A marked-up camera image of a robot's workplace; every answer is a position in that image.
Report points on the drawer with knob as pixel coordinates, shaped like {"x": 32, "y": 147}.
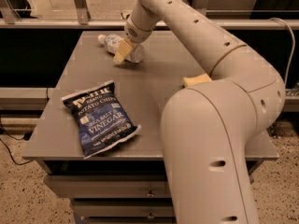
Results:
{"x": 107, "y": 186}
{"x": 123, "y": 208}

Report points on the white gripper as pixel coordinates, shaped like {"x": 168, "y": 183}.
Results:
{"x": 135, "y": 34}

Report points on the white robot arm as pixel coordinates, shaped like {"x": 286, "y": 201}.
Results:
{"x": 205, "y": 127}

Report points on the metal window frame rail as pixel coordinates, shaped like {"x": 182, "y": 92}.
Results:
{"x": 33, "y": 14}

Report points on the yellow sponge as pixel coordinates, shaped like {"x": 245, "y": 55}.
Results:
{"x": 190, "y": 81}

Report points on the top drawer with knob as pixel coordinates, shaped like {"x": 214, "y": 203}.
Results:
{"x": 107, "y": 186}

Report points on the blue plastic water bottle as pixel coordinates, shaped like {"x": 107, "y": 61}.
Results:
{"x": 111, "y": 43}

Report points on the grey drawer cabinet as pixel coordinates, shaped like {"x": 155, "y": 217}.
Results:
{"x": 143, "y": 90}

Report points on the blue potato chips bag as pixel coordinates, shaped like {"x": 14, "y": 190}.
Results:
{"x": 102, "y": 121}

